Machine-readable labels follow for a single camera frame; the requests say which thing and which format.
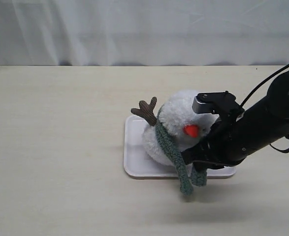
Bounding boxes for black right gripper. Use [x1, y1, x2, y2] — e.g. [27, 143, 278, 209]
[181, 118, 253, 173]

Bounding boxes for green fluffy scarf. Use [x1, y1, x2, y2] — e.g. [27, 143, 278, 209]
[155, 105, 207, 196]

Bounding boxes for white plush snowman toy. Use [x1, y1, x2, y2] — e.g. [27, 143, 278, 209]
[130, 89, 219, 166]

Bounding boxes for white plastic tray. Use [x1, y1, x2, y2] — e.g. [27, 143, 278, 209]
[123, 115, 236, 179]

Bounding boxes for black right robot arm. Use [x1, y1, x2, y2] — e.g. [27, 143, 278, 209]
[181, 71, 289, 170]

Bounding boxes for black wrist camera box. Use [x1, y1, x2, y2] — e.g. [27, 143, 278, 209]
[192, 90, 245, 123]

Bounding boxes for black camera cable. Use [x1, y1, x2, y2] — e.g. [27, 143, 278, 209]
[239, 56, 289, 109]

